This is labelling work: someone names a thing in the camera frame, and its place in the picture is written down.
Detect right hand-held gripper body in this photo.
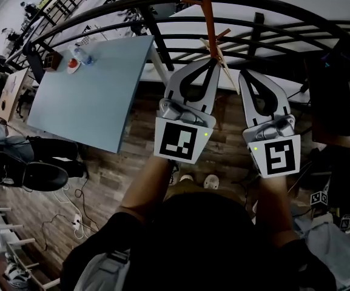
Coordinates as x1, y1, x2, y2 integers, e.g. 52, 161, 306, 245
241, 113, 302, 179

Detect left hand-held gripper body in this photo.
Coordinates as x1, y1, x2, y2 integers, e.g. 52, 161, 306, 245
153, 98, 217, 165

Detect person's left forearm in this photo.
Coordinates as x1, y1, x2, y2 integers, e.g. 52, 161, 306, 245
118, 155, 175, 224

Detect person's right forearm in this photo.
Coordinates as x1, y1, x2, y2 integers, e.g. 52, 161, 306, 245
255, 173, 300, 249

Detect black metal railing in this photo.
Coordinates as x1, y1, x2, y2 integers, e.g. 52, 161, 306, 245
4, 0, 350, 84

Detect person's brown trousers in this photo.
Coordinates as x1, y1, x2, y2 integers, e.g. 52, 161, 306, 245
164, 179, 246, 207

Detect person's right shoe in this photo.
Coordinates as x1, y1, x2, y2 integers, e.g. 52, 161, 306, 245
203, 174, 220, 190

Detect dark chair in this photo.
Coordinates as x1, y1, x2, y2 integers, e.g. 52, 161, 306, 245
303, 55, 350, 147

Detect printed tag box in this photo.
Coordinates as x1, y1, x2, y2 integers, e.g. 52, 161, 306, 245
310, 190, 329, 207
339, 213, 350, 232

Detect light blue table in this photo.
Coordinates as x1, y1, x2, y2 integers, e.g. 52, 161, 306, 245
27, 35, 156, 155

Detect clear plastic water bottle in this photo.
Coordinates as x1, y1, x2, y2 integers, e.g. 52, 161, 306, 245
68, 44, 97, 67

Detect red object on white dish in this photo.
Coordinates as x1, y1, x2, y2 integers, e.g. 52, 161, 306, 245
66, 57, 82, 75

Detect person's black shirt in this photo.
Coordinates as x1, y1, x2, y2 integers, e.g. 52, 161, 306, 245
60, 192, 337, 291

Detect grey cloth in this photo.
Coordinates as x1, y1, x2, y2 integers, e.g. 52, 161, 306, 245
293, 216, 350, 291

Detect small brown wooden box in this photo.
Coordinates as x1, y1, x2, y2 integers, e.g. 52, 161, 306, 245
42, 51, 64, 73

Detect white power strip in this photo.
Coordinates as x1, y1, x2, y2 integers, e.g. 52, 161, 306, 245
71, 213, 83, 232

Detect black office chair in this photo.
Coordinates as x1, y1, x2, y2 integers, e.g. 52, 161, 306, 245
0, 135, 88, 193

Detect light wooden board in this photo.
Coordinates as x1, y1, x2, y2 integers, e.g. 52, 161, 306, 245
0, 67, 30, 122

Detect grey fabric bag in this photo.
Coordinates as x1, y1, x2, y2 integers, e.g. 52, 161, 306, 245
0, 122, 35, 163

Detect black floor cable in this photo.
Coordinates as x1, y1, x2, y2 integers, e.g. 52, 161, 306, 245
41, 170, 101, 253

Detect grey strap bag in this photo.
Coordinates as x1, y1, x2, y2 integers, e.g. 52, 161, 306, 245
73, 249, 132, 291

